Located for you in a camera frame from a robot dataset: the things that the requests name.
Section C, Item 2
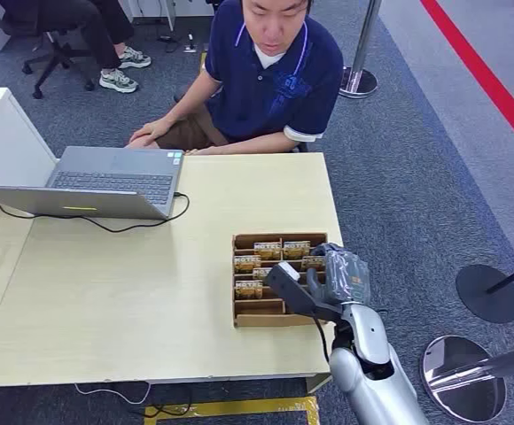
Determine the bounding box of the black cable under desk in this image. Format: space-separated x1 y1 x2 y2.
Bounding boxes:
128 383 194 420

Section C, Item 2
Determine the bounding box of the white cable under desk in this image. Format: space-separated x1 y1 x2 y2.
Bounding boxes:
73 382 152 407

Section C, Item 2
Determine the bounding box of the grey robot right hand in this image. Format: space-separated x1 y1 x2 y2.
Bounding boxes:
307 243 372 310

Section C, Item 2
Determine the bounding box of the person's right hand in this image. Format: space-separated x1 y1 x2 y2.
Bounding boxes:
127 117 172 149

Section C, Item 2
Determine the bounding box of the yellow floor tape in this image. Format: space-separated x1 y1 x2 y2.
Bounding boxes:
143 396 320 425

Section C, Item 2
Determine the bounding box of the person on office chair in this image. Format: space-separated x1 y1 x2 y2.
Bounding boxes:
0 0 152 95

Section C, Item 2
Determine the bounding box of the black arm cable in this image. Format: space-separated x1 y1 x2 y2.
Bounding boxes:
312 316 331 366

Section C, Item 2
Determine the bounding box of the black stanchion with round base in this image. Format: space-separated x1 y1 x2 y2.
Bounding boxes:
455 255 514 326

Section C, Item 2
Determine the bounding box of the mirror chrome stanchion base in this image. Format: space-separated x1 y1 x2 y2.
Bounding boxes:
419 335 514 425

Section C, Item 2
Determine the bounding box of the wooden card organizer tray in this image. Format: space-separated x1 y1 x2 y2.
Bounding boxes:
232 232 330 328

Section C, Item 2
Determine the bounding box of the chrome stanchion with round base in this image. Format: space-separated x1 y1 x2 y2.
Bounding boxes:
339 0 383 100

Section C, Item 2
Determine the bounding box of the black laptop power cable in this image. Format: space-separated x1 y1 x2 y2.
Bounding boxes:
0 191 191 235

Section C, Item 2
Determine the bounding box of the grey open laptop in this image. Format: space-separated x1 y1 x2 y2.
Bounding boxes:
0 145 185 221

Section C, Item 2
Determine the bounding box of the black office chair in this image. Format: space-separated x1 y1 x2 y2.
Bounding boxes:
21 26 97 100

